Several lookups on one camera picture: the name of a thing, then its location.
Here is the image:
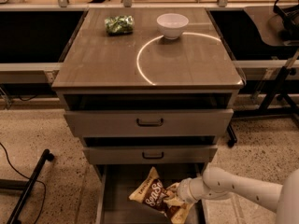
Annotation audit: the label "top drawer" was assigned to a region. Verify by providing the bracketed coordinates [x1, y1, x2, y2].
[64, 109, 233, 137]

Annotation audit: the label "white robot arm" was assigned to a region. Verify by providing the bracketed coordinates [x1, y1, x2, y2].
[169, 167, 299, 224]

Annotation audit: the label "green snack bag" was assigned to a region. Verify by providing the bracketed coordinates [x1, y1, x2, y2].
[105, 15, 135, 35]

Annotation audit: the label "black floor stand leg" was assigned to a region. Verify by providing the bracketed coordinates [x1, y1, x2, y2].
[0, 149, 54, 224]

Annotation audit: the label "black caster leg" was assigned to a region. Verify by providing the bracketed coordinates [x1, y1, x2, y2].
[227, 124, 237, 147]

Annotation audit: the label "bottom drawer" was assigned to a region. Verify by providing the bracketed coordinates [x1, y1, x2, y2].
[96, 163, 201, 224]

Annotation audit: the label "brown chip bag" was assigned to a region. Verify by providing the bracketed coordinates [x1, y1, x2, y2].
[129, 167, 192, 224]

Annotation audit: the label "grey drawer cabinet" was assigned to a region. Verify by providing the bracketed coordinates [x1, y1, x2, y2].
[51, 7, 245, 179]

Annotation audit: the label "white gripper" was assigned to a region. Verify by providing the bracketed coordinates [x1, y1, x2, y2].
[164, 178, 200, 206]

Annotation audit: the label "black headphones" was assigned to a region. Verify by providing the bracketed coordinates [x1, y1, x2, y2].
[273, 0, 299, 34]

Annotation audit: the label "black table frame leg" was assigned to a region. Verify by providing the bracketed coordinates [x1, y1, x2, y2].
[258, 49, 299, 123]

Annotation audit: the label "black floor cable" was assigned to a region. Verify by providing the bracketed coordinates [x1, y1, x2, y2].
[0, 142, 47, 224]

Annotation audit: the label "white bowl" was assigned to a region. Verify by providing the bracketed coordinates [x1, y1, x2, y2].
[156, 13, 189, 39]

